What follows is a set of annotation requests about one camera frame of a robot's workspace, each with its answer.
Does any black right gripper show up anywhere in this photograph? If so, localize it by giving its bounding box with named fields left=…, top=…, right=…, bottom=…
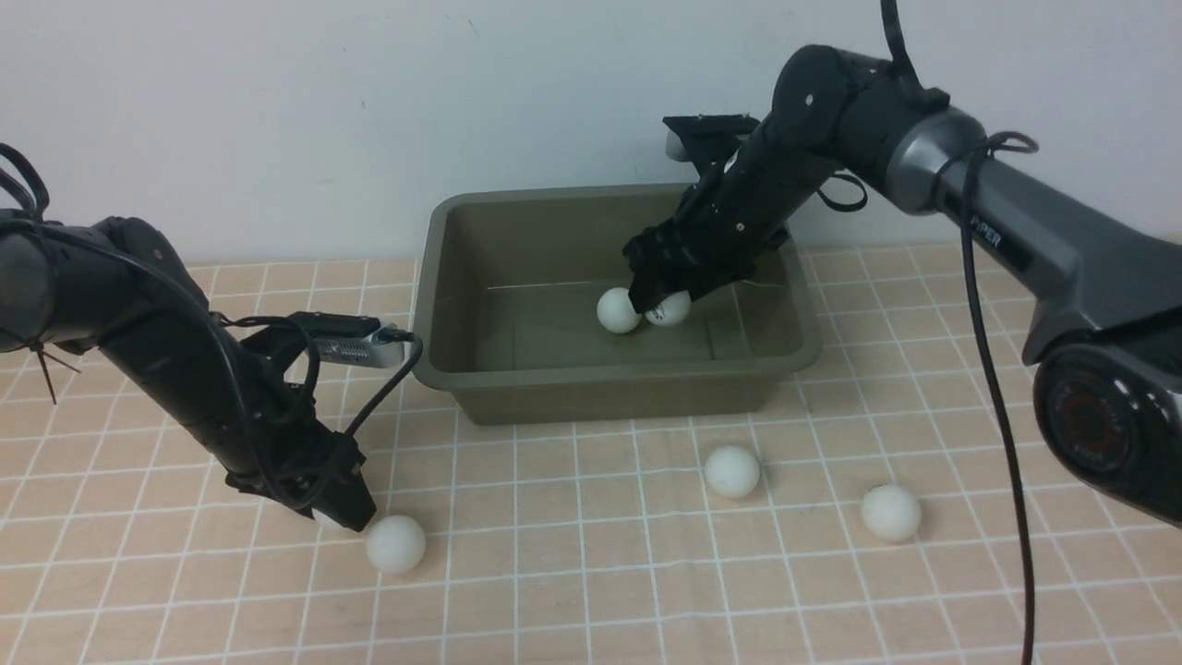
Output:
left=623, top=139, right=832, bottom=314

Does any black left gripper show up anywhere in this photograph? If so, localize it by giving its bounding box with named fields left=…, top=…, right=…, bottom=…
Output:
left=208, top=405, right=377, bottom=533

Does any white ball with logo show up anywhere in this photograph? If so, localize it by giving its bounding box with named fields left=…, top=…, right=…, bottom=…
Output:
left=645, top=291, right=693, bottom=327

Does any plain white ball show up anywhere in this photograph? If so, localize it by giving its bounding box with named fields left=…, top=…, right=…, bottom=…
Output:
left=860, top=484, right=922, bottom=543
left=704, top=445, right=764, bottom=500

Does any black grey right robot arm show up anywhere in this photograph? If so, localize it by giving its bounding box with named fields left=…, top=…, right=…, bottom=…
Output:
left=623, top=45, right=1181, bottom=526

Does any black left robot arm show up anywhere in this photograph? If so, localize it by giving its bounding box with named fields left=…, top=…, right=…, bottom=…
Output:
left=4, top=211, right=376, bottom=532

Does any olive green plastic bin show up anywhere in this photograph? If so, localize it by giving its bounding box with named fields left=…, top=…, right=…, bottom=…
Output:
left=413, top=184, right=823, bottom=426

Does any checkered beige tablecloth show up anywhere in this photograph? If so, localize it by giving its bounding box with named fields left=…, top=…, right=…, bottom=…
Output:
left=0, top=237, right=1182, bottom=665

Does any black left camera cable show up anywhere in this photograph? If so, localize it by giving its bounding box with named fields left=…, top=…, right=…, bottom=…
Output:
left=0, top=143, right=424, bottom=509

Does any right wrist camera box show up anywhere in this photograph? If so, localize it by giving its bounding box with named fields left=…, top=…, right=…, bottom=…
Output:
left=662, top=115, right=760, bottom=176

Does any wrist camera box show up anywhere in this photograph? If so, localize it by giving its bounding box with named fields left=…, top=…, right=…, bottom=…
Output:
left=662, top=115, right=760, bottom=176
left=241, top=311, right=405, bottom=372

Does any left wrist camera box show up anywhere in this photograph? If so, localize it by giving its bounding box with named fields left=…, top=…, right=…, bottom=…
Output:
left=241, top=311, right=405, bottom=372

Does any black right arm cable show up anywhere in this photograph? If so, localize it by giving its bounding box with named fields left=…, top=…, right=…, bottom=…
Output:
left=877, top=0, right=1040, bottom=665

